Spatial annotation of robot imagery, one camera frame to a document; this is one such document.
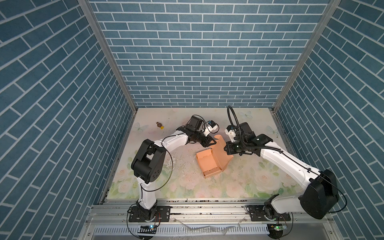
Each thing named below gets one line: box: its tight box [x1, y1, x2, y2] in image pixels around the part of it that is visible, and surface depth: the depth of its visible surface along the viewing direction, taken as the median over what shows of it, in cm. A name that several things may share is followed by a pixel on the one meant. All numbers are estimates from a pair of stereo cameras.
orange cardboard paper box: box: [196, 134, 234, 179], surface depth 91 cm
